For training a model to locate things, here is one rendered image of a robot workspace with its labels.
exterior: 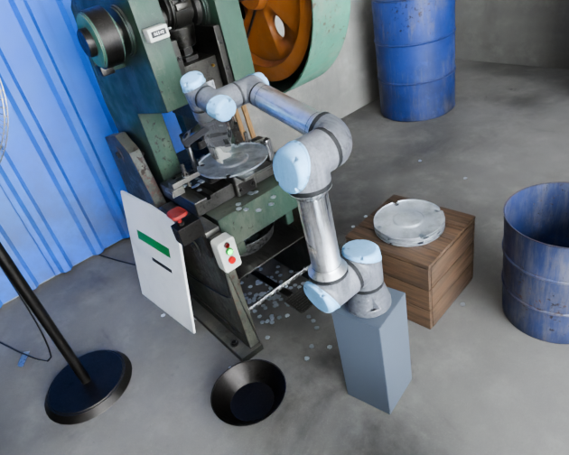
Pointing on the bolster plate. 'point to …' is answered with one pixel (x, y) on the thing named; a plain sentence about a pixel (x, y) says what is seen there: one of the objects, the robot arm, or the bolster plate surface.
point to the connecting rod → (182, 25)
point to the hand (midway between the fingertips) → (219, 160)
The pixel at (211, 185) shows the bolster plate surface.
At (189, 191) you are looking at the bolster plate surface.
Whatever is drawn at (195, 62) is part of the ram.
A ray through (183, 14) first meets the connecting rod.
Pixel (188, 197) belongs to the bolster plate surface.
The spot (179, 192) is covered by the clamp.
